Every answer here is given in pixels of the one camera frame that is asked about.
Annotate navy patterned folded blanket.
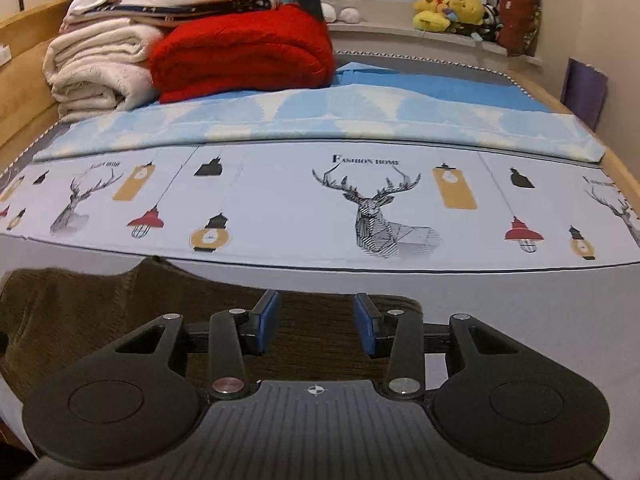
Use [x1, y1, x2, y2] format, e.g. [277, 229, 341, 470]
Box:
[75, 0, 282, 29]

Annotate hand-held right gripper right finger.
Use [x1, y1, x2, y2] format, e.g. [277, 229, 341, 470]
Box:
[352, 292, 526, 401]

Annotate light blue patterned quilt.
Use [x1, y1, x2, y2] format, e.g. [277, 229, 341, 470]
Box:
[32, 82, 608, 163]

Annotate cream fleece blanket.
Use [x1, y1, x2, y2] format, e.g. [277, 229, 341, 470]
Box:
[42, 19, 166, 123]

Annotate red folded blanket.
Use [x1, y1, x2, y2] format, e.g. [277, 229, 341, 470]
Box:
[148, 4, 337, 105]

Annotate dark red plush bag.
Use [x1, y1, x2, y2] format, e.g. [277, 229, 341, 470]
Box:
[495, 0, 542, 57]

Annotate yellow plush toy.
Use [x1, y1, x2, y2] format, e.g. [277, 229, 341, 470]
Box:
[446, 0, 487, 37]
[412, 0, 455, 34]

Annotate dark brown pants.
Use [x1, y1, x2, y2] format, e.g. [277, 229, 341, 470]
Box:
[0, 255, 453, 403]

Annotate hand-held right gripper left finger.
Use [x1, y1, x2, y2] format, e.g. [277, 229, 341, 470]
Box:
[107, 289, 281, 402]

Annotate deer printed bed sheet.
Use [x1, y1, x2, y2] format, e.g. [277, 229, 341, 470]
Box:
[0, 137, 640, 480]

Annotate deer print bed sheet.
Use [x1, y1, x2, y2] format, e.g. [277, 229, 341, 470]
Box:
[0, 0, 640, 211]

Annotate plain blue sheet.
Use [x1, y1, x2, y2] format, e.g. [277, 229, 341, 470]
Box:
[334, 61, 549, 112]

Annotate purple bag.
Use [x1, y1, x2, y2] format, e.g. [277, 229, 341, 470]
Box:
[560, 57, 609, 132]

